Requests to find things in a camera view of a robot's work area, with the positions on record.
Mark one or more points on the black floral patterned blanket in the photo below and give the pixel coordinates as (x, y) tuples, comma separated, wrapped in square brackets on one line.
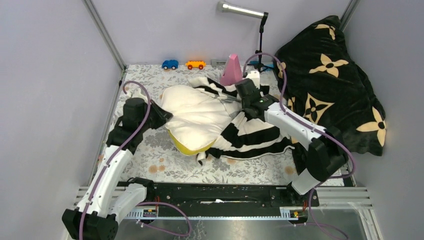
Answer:
[(325, 86)]

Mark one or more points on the blue toy car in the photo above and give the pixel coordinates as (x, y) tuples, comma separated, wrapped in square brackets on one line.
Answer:
[(171, 64)]

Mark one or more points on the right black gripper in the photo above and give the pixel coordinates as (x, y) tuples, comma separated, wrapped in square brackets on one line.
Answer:
[(259, 88)]

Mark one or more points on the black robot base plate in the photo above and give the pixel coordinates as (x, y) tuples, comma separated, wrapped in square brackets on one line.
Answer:
[(200, 200)]

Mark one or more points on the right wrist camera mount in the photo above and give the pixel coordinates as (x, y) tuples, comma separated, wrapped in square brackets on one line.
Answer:
[(253, 75)]

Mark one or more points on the pink metronome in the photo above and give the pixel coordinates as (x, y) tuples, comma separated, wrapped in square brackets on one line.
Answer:
[(232, 72)]

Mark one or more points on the floral patterned table cloth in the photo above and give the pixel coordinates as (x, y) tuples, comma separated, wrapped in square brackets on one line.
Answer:
[(157, 158)]

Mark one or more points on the black white striped pillow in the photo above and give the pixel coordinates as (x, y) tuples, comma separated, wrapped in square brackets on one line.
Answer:
[(243, 138)]

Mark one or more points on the white yellow pillow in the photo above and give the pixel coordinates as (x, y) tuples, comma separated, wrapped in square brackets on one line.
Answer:
[(198, 117)]

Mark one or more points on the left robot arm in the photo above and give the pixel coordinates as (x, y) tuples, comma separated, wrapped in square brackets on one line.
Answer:
[(95, 217)]

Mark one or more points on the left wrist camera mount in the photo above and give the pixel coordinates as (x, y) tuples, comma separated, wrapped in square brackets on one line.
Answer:
[(138, 94)]

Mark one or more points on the orange toy car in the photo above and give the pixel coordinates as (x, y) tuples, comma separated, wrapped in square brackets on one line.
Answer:
[(195, 64)]

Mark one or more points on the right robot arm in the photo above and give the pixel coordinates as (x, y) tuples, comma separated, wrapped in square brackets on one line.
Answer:
[(325, 152)]

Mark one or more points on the silver flashlight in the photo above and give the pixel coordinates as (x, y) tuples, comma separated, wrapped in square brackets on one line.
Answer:
[(226, 7)]

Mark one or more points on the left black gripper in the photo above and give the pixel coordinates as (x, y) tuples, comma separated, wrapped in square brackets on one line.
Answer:
[(162, 116)]

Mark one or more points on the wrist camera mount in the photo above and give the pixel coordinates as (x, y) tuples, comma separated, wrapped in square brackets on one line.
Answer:
[(138, 94), (253, 75)]

